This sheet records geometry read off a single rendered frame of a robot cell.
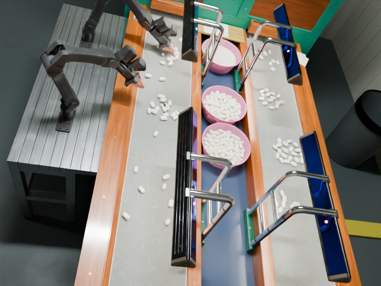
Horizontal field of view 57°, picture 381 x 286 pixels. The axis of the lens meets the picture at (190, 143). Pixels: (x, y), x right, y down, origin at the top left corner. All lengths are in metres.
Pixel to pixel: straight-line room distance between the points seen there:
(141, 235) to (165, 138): 0.52
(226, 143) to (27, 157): 0.97
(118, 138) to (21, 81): 1.42
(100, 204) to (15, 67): 1.79
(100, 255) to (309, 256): 0.93
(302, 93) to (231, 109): 0.54
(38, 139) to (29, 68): 1.33
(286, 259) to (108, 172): 0.88
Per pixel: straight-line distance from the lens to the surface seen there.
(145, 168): 1.64
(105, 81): 2.04
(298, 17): 2.62
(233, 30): 2.52
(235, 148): 1.84
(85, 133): 1.80
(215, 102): 2.00
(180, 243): 1.14
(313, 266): 1.75
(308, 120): 2.20
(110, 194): 1.53
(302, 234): 1.78
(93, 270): 1.42
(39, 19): 3.50
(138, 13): 2.03
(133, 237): 1.49
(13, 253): 2.27
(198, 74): 2.09
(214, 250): 1.63
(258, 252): 1.63
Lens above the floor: 2.14
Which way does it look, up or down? 52 degrees down
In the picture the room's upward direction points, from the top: 25 degrees clockwise
